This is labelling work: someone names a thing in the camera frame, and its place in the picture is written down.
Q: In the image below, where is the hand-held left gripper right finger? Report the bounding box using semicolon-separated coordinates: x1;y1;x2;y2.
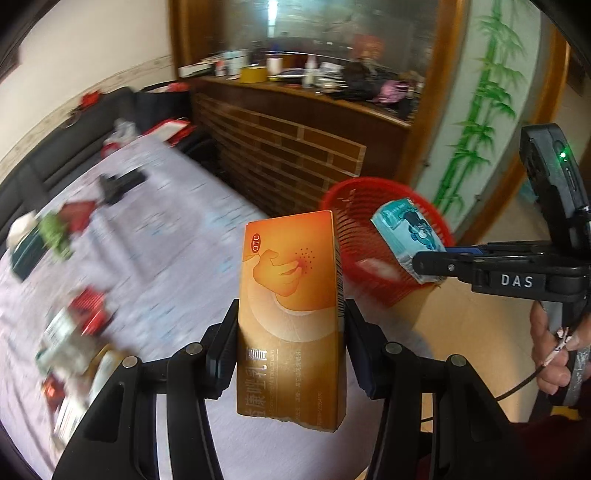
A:
344;299;532;480

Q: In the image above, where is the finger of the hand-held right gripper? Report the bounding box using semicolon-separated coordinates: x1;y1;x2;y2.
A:
444;241;552;257
412;251;476;283

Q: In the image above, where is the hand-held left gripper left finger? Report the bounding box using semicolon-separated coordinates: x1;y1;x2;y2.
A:
53;298;241;480

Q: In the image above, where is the blue printed packet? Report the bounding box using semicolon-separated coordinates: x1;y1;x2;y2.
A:
370;198;448;283

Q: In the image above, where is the orange medicine box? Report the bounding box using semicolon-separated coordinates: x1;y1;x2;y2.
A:
236;209;346;433

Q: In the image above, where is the red plastic basket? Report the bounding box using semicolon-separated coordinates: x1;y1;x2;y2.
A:
320;176;456;308

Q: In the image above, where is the white and silver box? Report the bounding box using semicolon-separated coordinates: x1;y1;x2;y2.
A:
39;308;94;371

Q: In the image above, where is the person's right hand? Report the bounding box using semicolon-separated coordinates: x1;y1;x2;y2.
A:
529;301;583;397

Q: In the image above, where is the floral bed sheet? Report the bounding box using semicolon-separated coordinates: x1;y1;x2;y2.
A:
0;134;382;480

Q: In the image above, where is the yellowish box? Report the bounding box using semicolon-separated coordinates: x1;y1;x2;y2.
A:
85;344;139;409

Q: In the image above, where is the pink cloth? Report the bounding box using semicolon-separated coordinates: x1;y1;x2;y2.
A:
373;78;413;105

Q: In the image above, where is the small red box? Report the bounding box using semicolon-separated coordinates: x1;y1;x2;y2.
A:
42;375;71;417

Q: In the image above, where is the black pistol-shaped device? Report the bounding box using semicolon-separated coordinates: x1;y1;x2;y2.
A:
98;170;148;206

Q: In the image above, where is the black bag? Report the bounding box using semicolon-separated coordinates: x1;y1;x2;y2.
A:
184;128;223;168

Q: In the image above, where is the wooden cabinet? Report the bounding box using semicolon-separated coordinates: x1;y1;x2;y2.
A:
168;0;468;219

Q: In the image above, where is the dark red flat packet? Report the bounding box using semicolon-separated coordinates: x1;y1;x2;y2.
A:
59;200;99;232

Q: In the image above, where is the green crumpled cloth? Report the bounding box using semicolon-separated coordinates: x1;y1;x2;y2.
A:
40;213;75;262

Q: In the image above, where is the person's dark red clothing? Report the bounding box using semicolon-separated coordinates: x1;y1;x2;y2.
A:
503;413;591;480

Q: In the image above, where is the red framed white board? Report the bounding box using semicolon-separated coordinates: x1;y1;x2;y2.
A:
142;117;191;149

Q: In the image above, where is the clear plastic bag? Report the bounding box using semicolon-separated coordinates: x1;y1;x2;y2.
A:
107;118;140;145

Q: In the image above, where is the white crumpled paper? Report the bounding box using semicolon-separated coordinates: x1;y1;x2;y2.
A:
6;211;41;248

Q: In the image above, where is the black sofa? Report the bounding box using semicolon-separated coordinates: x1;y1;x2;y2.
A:
0;85;220;232

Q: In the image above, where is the black cable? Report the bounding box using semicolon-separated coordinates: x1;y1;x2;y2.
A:
418;362;543;425

